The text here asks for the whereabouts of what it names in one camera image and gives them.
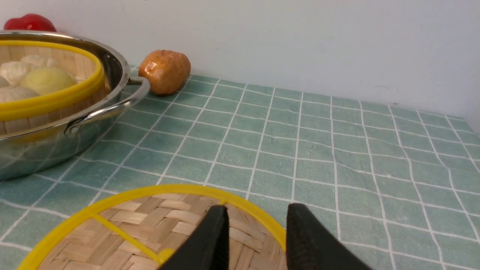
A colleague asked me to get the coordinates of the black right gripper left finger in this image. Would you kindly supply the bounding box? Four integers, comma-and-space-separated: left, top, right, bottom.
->
158, 205, 230, 270

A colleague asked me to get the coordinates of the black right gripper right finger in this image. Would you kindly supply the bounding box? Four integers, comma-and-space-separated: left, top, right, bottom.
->
286, 203, 371, 270

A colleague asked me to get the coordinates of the woven bamboo steamer lid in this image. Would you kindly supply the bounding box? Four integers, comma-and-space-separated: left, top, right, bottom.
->
18, 184, 287, 270

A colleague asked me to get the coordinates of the bamboo steamer basket yellow rim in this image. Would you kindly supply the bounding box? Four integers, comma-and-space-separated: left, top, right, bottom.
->
1, 40, 110, 136

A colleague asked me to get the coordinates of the stainless steel pot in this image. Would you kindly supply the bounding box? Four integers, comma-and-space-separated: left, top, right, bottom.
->
1, 30, 150, 181

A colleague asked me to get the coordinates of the green tiled tablecloth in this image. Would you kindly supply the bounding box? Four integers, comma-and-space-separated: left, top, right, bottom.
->
0, 75, 480, 270

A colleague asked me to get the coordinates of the brown potato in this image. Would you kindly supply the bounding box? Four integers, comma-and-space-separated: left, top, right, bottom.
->
138, 50, 191, 95

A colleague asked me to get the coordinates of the pale green round bun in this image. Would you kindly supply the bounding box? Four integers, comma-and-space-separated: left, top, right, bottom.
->
19, 67, 78, 95

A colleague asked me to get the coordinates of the white bun left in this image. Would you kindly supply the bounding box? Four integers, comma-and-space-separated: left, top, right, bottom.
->
0, 86, 39, 103

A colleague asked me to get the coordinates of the white dumpling upper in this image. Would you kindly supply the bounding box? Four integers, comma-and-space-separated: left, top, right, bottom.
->
20, 55, 60, 68

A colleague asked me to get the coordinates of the red bell pepper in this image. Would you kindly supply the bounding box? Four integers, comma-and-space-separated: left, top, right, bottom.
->
3, 13, 57, 32

